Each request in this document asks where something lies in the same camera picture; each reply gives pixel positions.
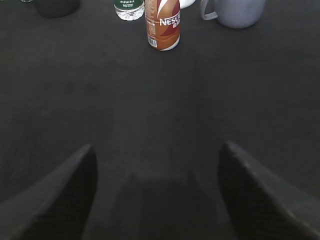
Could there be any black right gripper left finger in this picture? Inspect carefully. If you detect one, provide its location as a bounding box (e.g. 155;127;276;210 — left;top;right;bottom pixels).
0;144;98;240

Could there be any grey ceramic mug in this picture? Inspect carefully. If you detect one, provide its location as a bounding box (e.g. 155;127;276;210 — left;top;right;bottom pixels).
200;0;266;29

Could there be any clear green-label water bottle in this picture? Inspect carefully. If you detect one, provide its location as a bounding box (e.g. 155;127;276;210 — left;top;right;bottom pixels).
114;0;145;21

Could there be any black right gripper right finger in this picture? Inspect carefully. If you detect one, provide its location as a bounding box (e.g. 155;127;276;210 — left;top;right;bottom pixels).
218;141;320;240

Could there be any brown Nescafe coffee bottle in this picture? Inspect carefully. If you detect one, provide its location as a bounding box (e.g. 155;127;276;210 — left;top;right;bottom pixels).
144;0;181;51

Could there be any white paper cup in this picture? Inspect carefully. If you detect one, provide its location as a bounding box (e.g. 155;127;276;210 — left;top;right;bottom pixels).
179;0;196;9

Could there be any black cup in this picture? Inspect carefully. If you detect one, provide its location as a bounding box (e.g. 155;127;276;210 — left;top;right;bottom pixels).
33;0;81;19

